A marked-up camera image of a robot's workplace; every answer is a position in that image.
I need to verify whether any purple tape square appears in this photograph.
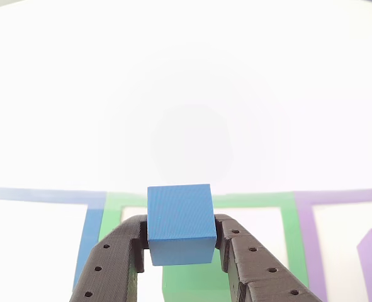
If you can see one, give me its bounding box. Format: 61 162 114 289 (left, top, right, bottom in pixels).
294 187 372 302

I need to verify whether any green tape square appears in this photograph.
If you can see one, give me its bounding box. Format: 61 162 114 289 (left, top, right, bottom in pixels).
97 191 309 289

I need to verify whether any blue tape square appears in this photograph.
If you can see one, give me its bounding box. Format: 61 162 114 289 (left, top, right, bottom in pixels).
0 187 107 292

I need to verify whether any small blue cube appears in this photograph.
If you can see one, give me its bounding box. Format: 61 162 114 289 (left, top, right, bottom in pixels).
147 184 217 267

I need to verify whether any green block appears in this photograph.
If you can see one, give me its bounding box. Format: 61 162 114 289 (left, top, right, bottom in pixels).
161 248 231 302

